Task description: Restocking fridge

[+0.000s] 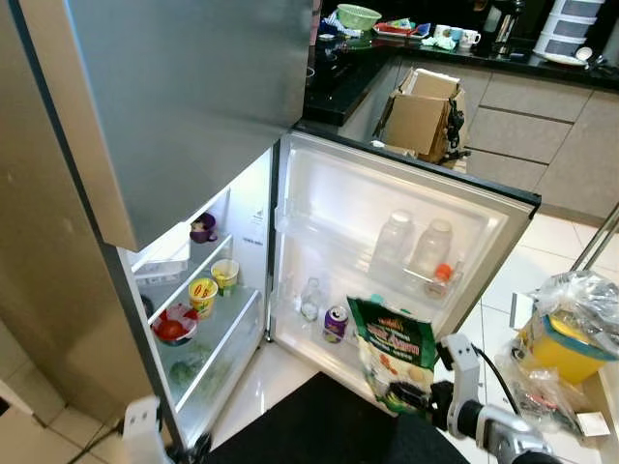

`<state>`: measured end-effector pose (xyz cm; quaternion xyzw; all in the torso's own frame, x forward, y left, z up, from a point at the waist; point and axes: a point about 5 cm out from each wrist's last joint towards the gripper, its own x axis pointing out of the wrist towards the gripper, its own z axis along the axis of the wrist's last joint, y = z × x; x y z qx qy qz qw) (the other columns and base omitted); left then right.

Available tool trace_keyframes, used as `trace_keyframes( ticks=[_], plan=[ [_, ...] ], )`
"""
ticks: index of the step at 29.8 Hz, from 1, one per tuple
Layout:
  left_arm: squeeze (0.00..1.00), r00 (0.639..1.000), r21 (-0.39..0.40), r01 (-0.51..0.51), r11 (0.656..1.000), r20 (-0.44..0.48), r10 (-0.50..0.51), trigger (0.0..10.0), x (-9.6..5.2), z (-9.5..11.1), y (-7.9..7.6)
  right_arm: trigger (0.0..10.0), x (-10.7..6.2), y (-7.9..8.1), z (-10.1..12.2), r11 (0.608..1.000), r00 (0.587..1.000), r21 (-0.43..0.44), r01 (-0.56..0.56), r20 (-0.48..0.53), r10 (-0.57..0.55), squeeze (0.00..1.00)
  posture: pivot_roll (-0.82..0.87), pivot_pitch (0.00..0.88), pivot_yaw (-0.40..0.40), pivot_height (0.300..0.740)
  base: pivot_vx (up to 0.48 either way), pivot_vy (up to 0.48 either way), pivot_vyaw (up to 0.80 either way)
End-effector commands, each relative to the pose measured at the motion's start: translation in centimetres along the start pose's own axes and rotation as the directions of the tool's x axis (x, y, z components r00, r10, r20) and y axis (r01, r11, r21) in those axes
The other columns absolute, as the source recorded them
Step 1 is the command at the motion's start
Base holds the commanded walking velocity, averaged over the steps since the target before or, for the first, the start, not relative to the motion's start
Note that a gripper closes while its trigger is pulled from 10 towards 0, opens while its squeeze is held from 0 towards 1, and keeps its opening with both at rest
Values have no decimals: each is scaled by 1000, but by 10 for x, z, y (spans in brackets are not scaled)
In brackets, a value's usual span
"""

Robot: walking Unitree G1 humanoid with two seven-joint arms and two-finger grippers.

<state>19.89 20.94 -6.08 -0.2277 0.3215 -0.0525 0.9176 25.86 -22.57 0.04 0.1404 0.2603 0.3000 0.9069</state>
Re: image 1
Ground red food bowl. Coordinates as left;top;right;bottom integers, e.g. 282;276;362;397
151;304;201;348

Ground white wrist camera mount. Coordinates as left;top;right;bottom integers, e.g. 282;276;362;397
439;333;483;432
123;395;168;464

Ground white fridge tray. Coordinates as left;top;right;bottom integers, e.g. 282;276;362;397
130;236;192;287

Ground brown cardboard box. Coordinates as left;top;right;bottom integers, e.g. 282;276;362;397
374;67;471;164

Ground silver freezer door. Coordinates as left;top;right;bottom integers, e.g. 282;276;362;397
8;0;322;253

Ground black robot torso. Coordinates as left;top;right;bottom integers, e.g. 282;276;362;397
207;371;471;464

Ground yellow noodle cup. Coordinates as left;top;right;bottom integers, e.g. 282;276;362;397
187;276;221;321

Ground clear plastic bag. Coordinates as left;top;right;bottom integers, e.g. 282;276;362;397
497;270;619;438

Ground white drawer tower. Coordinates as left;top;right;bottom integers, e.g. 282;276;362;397
533;0;606;60

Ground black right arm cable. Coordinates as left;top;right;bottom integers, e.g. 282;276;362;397
473;345;524;409

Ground yellow bin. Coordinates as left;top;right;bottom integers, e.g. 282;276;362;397
517;309;618;388

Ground orange capped bottle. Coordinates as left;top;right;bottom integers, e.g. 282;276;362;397
425;262;455;299

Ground white mug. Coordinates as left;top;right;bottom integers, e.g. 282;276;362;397
431;23;483;50

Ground black kitchen counter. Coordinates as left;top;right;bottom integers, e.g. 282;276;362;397
304;27;619;128

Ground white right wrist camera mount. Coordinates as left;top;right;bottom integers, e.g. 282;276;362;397
439;333;483;432

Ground white plate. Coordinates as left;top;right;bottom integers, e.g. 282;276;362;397
541;45;597;68

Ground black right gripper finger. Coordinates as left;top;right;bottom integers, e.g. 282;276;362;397
389;383;431;415

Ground small clear glass bottle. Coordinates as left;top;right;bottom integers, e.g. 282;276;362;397
297;276;324;324

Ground red tray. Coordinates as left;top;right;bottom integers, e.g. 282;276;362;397
371;18;432;41

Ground purple drink can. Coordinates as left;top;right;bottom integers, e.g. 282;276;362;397
322;304;350;345

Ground green leafy vegetables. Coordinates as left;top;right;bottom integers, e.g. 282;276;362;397
168;352;229;390

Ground purple cup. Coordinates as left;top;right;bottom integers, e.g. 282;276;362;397
189;212;220;246

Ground green bowl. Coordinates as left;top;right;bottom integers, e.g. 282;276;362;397
335;3;384;33

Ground silver fridge body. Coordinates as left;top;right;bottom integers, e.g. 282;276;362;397
0;0;274;457

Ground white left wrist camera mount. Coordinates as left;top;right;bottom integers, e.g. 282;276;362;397
123;395;168;464

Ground metal rail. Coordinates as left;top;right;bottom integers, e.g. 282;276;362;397
570;207;619;277

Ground green yellow cup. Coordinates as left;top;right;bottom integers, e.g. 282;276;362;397
210;257;241;297

